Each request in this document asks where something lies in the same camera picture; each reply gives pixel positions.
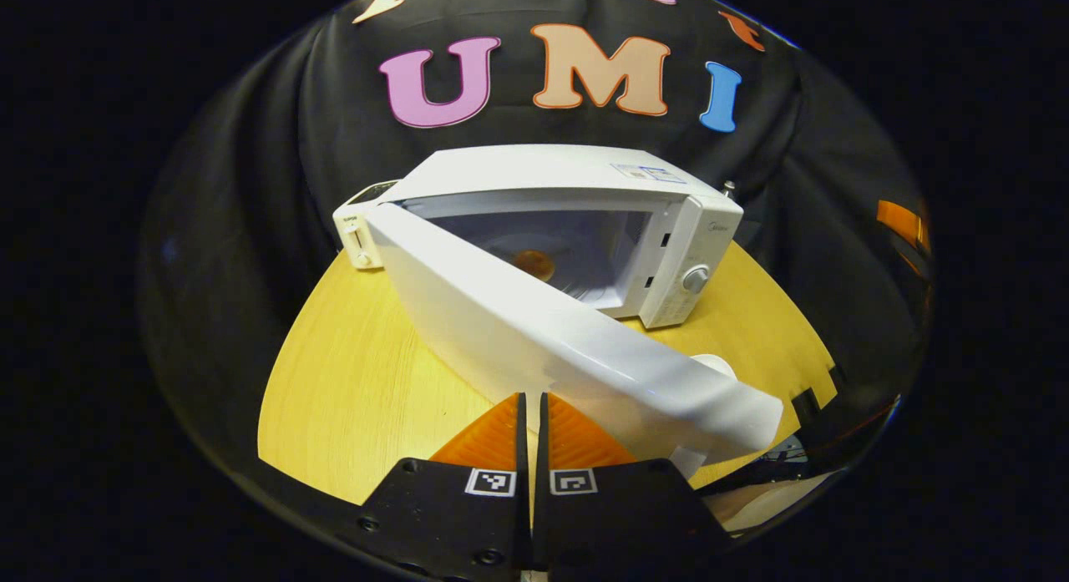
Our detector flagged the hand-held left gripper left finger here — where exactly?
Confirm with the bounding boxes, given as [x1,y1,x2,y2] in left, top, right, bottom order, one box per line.
[338,392,533,582]

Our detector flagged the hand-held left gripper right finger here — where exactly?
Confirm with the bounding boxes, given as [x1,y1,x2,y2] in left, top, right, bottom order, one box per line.
[532,392,736,574]

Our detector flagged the white microwave oven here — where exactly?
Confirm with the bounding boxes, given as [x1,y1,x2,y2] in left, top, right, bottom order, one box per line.
[365,144,786,468]

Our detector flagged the white toaster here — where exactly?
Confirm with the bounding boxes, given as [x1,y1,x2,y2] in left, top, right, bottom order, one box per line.
[332,180,402,271]

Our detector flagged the black backdrop cloth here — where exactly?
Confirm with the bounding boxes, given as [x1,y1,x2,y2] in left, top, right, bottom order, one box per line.
[138,0,932,516]

